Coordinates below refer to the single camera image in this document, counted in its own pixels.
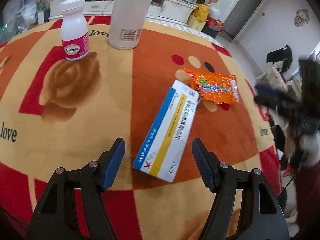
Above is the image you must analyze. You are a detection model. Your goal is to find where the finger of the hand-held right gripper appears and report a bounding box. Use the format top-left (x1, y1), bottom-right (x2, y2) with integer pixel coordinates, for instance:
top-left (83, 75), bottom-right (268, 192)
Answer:
top-left (254, 82), bottom-right (284, 96)
top-left (253, 92), bottom-right (304, 112)

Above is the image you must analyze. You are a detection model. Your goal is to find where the red gift bag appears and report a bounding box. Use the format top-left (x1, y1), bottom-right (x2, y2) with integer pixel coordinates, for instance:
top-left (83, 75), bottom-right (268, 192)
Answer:
top-left (207, 17), bottom-right (227, 32)

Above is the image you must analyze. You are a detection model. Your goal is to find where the white chair with lace cover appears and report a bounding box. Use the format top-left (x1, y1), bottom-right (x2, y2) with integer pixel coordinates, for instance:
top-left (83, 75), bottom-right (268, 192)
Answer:
top-left (255, 65), bottom-right (300, 93)

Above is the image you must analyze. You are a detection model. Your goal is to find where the long white medicine box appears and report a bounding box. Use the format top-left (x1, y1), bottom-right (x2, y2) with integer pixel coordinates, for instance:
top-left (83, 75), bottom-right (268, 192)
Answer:
top-left (132, 79), bottom-right (200, 183)

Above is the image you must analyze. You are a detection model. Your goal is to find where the black jacket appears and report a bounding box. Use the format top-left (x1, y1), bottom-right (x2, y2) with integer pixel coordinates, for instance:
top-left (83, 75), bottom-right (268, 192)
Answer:
top-left (265, 44), bottom-right (293, 73)

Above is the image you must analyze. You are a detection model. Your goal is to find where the white thermos bottle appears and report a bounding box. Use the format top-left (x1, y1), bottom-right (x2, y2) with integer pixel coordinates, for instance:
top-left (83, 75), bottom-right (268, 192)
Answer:
top-left (107, 0), bottom-right (160, 50)

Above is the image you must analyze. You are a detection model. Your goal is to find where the orange snack wrapper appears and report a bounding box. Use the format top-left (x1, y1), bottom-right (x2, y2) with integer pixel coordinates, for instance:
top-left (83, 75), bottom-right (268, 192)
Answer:
top-left (183, 68), bottom-right (240, 105)

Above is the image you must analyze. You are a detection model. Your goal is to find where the white plastic bag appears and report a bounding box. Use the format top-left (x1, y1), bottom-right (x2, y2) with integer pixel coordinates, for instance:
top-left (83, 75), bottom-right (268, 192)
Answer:
top-left (207, 3), bottom-right (223, 18)

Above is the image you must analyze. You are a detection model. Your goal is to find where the yellow bag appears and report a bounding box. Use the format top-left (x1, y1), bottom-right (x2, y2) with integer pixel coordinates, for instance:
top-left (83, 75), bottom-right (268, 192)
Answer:
top-left (194, 3), bottom-right (211, 23)

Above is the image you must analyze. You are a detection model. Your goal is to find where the white pill bottle pink label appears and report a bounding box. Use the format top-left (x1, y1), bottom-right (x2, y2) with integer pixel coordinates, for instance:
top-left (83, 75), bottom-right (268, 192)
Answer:
top-left (61, 0), bottom-right (90, 62)

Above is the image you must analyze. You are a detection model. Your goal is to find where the silver foil bag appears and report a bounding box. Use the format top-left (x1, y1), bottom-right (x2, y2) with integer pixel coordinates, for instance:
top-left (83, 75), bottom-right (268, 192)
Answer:
top-left (15, 0), bottom-right (39, 28)

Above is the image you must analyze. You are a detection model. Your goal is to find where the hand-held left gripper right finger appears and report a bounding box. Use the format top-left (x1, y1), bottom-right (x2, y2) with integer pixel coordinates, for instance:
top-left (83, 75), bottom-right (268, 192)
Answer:
top-left (191, 138), bottom-right (290, 240)

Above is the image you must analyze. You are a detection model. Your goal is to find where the red orange printed blanket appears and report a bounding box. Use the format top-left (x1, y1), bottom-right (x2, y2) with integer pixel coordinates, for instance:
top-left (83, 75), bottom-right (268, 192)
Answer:
top-left (0, 15), bottom-right (285, 240)

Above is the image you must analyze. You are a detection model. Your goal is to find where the white television cabinet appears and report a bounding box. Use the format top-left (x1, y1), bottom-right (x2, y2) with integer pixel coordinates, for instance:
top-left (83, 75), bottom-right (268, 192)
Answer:
top-left (47, 0), bottom-right (198, 24)

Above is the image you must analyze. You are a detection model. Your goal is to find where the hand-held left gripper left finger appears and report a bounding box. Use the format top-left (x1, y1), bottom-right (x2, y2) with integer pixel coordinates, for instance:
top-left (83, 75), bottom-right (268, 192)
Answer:
top-left (26, 137), bottom-right (126, 240)

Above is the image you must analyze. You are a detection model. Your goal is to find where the ornate wall clock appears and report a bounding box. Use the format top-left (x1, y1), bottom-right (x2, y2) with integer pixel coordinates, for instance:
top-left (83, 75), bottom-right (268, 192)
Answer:
top-left (294, 9), bottom-right (310, 28)

